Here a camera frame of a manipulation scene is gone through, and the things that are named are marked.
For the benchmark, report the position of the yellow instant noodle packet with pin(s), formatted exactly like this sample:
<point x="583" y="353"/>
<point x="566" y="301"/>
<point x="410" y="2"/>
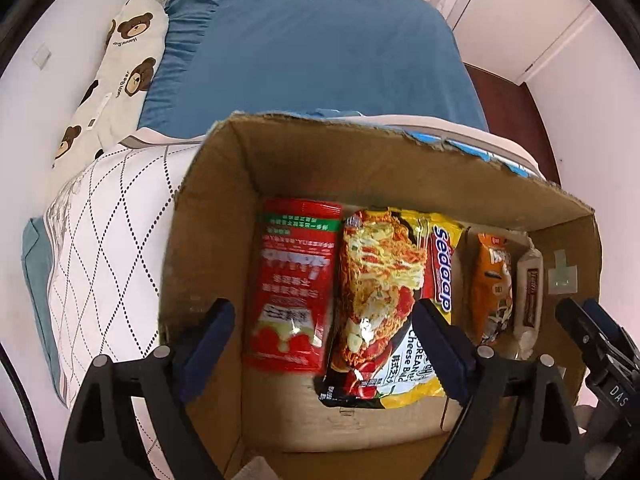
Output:
<point x="380" y="280"/>

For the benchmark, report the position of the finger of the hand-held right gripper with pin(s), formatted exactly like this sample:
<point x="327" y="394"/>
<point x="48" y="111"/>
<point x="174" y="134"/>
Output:
<point x="607" y="322"/>
<point x="585" y="332"/>

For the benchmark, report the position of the brown cardboard box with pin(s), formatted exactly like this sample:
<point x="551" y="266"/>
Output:
<point x="380" y="170"/>

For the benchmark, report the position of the red sauce packet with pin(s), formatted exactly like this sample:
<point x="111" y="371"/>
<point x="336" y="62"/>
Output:
<point x="290" y="285"/>

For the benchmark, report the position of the beige wrapped pastry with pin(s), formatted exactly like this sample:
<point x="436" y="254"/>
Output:
<point x="530" y="295"/>

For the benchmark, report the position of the bear print pillow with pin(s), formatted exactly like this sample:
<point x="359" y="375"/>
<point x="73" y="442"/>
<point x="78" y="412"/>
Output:
<point x="125" y="70"/>

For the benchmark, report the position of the white diamond pattern quilt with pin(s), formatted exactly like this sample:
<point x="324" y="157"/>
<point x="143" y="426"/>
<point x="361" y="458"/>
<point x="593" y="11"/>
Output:
<point x="110" y="240"/>

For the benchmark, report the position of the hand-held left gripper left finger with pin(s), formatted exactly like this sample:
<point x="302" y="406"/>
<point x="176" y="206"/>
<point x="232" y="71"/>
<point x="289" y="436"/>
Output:
<point x="207" y="342"/>

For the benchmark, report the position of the white door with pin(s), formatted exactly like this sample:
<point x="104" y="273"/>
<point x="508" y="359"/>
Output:
<point x="515" y="15"/>

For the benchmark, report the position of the orange snack packet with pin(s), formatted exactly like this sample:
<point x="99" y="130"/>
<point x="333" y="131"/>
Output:
<point x="492" y="285"/>

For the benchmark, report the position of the white wall socket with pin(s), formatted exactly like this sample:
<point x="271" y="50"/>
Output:
<point x="42" y="55"/>

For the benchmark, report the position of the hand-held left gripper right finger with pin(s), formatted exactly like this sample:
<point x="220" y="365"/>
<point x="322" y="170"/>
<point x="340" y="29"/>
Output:
<point x="445" y="347"/>

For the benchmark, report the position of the blue ruffled blanket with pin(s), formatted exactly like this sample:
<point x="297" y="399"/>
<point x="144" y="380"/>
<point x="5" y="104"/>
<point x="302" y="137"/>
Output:
<point x="320" y="55"/>

